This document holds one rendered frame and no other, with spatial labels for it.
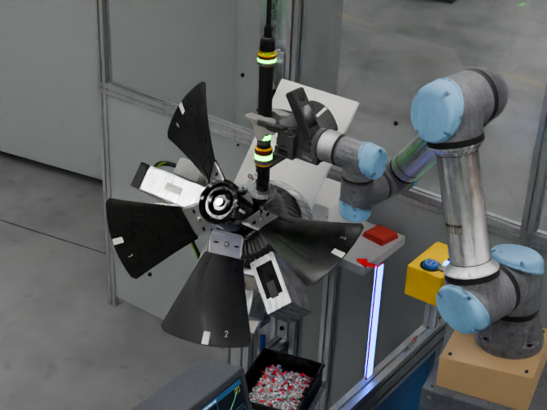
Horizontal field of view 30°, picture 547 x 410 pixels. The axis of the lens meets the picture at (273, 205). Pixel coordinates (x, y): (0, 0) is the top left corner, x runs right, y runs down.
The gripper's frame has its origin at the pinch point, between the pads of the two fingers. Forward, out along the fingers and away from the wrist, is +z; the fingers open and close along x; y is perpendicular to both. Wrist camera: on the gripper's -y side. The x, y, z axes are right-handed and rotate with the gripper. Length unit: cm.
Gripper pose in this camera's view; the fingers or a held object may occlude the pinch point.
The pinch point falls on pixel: (255, 111)
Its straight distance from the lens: 245.1
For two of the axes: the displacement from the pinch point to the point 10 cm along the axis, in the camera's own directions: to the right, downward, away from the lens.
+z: -8.0, -3.3, 5.0
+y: -0.5, 8.7, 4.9
